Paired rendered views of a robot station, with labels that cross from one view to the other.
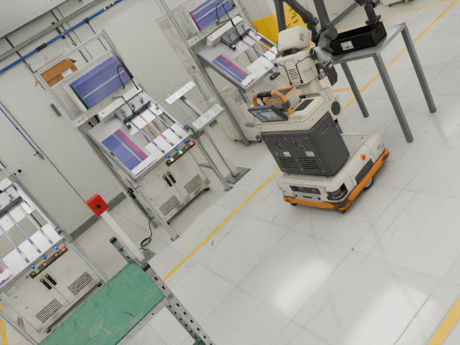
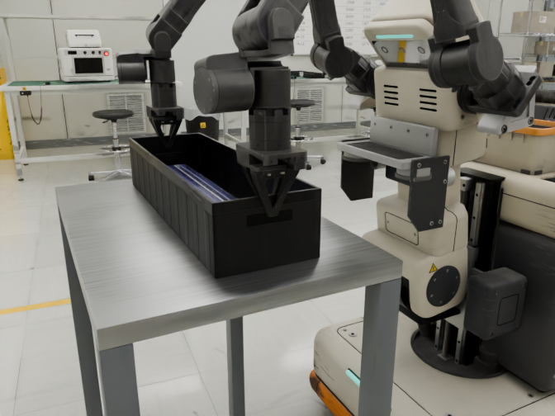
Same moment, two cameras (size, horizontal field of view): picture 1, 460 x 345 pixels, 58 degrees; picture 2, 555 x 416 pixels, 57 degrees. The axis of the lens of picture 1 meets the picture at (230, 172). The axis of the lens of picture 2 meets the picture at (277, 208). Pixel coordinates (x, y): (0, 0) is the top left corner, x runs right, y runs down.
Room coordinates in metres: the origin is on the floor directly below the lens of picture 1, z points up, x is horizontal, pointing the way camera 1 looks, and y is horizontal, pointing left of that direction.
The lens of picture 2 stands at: (4.11, -1.19, 1.11)
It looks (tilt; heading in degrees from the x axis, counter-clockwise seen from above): 18 degrees down; 181
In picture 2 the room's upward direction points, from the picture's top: straight up
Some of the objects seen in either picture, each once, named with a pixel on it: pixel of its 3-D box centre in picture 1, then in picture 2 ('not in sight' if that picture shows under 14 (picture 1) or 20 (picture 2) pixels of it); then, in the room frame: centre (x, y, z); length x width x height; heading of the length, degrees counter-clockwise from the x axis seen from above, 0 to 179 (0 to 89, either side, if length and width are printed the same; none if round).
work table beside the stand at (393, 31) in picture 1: (369, 88); (201, 390); (3.19, -1.37, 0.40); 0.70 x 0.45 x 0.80; 27
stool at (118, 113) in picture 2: not in sight; (115, 146); (-0.13, -2.65, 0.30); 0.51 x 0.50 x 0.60; 69
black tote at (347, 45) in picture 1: (347, 41); (206, 186); (3.17, -1.35, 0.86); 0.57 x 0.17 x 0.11; 28
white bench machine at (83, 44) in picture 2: not in sight; (85, 56); (-0.70, -3.04, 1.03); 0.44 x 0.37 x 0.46; 119
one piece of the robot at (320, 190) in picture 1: (305, 189); not in sight; (2.66, -0.40, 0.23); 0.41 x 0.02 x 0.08; 27
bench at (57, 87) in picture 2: not in sight; (97, 125); (-0.71, -2.99, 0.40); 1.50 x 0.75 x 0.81; 113
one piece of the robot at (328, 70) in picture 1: (315, 73); (393, 168); (2.96, -0.94, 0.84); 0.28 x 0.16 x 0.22; 27
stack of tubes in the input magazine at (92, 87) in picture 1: (100, 81); not in sight; (4.19, 0.58, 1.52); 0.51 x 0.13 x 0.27; 113
